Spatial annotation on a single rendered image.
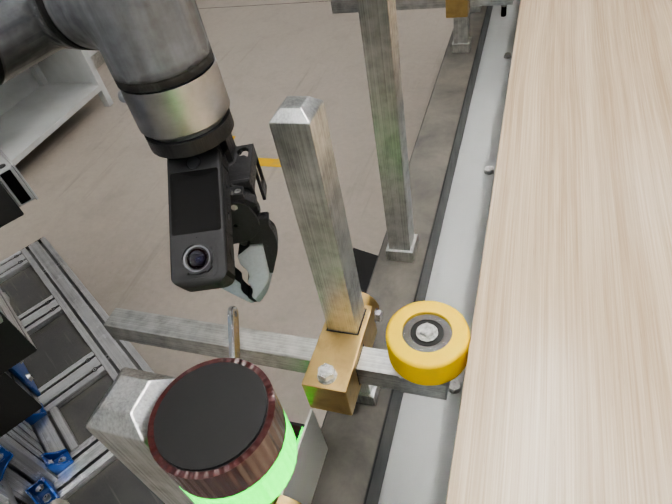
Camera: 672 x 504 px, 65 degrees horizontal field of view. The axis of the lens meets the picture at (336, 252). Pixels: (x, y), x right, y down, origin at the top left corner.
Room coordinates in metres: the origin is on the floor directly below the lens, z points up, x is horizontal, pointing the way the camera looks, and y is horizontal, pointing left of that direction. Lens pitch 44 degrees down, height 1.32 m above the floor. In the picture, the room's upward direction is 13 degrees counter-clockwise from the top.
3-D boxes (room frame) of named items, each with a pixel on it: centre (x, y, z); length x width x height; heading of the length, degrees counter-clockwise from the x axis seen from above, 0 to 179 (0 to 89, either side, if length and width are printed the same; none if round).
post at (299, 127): (0.38, 0.01, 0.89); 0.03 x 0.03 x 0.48; 64
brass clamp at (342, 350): (0.36, 0.02, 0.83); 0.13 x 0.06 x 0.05; 154
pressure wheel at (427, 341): (0.30, -0.07, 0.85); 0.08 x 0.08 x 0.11
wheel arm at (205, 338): (0.38, 0.11, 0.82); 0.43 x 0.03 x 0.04; 64
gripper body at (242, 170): (0.40, 0.09, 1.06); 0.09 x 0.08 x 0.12; 174
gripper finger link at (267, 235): (0.38, 0.07, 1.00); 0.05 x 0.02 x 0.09; 84
